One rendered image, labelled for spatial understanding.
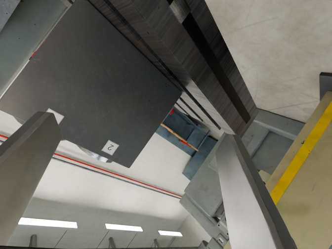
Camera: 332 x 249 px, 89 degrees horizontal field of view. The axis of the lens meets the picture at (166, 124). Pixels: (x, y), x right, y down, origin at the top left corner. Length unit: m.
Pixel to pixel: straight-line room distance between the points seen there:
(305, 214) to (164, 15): 1.41
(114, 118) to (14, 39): 0.44
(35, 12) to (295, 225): 1.63
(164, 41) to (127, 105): 0.13
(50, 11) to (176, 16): 0.50
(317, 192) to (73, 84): 1.46
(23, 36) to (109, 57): 0.41
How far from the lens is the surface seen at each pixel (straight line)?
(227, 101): 0.34
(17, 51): 0.68
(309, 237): 1.48
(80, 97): 0.29
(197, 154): 7.39
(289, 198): 1.50
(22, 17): 0.68
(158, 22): 0.22
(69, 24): 0.29
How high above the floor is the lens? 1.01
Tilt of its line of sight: 2 degrees down
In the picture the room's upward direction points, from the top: 145 degrees counter-clockwise
